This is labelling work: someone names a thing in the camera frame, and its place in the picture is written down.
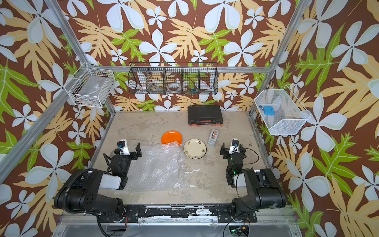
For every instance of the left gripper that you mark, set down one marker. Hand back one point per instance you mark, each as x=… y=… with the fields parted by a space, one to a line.
x=134 y=156

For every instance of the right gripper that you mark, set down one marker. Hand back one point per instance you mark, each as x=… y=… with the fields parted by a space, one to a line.
x=225 y=156

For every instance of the cream dinner plate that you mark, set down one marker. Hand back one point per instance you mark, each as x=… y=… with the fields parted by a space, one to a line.
x=195 y=149

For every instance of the clear bubble wrap sheet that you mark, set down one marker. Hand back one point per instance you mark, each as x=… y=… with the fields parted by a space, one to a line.
x=161 y=168

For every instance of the orange plastic plate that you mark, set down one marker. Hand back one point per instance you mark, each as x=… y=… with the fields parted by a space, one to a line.
x=172 y=136

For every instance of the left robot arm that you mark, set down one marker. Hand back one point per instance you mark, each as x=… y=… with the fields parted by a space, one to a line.
x=80 y=192

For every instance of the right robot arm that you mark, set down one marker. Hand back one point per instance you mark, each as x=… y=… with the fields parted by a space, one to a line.
x=263 y=189

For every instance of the grey tape dispenser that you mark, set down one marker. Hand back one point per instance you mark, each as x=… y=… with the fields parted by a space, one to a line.
x=213 y=137

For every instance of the black tool case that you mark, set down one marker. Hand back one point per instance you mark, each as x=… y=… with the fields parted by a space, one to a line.
x=204 y=115

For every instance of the blue small object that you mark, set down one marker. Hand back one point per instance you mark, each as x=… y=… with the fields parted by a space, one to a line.
x=269 y=110

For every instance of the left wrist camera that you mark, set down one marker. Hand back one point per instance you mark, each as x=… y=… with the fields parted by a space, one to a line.
x=122 y=147

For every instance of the white wire basket right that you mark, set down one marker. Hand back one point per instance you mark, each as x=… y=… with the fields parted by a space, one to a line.
x=290 y=113

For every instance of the white wire basket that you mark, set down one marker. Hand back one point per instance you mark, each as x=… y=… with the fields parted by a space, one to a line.
x=290 y=113
x=90 y=86

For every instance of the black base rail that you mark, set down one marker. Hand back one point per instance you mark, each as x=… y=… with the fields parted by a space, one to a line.
x=218 y=213

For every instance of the white wire basket left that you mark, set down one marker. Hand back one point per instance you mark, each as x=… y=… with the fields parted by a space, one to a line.
x=90 y=86

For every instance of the black wire basket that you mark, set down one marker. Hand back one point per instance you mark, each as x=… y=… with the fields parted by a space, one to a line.
x=192 y=78

